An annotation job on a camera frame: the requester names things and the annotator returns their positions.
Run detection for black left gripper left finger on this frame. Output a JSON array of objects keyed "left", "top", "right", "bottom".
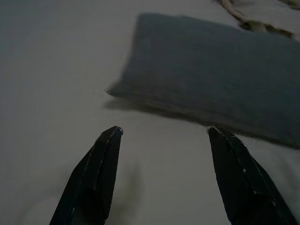
[{"left": 49, "top": 126, "right": 124, "bottom": 225}]

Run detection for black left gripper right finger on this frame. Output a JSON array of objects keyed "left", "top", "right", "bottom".
[{"left": 208, "top": 127, "right": 300, "bottom": 225}]

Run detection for grey fabric pillow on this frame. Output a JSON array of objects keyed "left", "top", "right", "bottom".
[{"left": 105, "top": 13, "right": 300, "bottom": 148}]

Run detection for white bed mattress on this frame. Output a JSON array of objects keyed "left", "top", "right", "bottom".
[{"left": 0, "top": 0, "right": 300, "bottom": 225}]

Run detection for beige crumpled cloth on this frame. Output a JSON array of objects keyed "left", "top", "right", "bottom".
[{"left": 214, "top": 0, "right": 300, "bottom": 39}]

